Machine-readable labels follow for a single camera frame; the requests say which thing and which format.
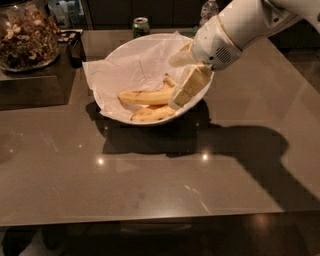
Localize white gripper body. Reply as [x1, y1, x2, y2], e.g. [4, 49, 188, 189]
[191, 15, 242, 71]

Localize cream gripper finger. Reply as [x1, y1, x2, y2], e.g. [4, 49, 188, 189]
[168, 41, 198, 68]
[168, 65, 213, 110]

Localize yellow banana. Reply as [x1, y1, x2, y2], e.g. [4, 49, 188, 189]
[118, 87, 174, 105]
[129, 73, 179, 123]

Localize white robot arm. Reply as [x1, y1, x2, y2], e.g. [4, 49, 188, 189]
[169, 0, 320, 109]

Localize white bowl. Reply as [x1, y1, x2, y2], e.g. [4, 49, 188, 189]
[84, 32, 213, 126]

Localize clear plastic water bottle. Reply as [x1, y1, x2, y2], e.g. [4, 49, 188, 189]
[199, 0, 219, 27]

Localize white paper liner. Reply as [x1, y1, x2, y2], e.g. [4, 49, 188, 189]
[83, 32, 206, 126]

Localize green soda can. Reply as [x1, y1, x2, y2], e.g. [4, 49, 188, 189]
[132, 17, 150, 38]

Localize dark object beside jar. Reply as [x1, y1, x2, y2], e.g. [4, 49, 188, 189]
[58, 30, 86, 68]

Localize dark raised counter block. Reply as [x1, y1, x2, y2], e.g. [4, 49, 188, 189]
[0, 43, 78, 111]

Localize glass jar of nuts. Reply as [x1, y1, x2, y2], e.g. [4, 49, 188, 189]
[0, 0, 59, 72]

